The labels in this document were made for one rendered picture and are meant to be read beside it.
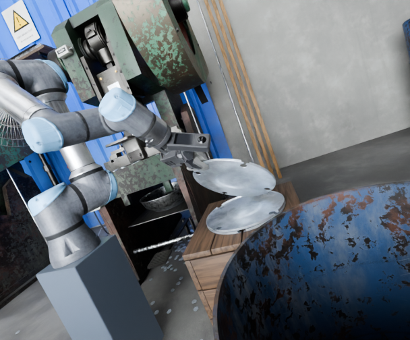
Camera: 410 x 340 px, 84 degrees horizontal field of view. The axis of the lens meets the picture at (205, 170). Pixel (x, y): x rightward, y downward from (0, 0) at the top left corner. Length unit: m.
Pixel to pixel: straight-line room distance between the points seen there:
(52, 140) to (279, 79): 2.22
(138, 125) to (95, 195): 0.38
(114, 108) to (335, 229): 0.51
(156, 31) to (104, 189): 0.66
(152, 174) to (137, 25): 0.66
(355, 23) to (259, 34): 0.83
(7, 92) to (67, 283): 0.54
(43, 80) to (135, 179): 0.61
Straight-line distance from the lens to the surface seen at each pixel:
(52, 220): 0.84
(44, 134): 0.58
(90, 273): 0.83
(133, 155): 1.31
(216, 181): 0.84
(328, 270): 0.56
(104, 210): 1.36
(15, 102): 0.72
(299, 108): 2.55
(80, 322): 0.94
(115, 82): 1.44
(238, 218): 0.80
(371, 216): 0.53
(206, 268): 0.75
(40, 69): 0.96
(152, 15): 1.10
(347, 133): 2.70
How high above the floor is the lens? 0.68
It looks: 10 degrees down
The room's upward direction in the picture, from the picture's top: 21 degrees counter-clockwise
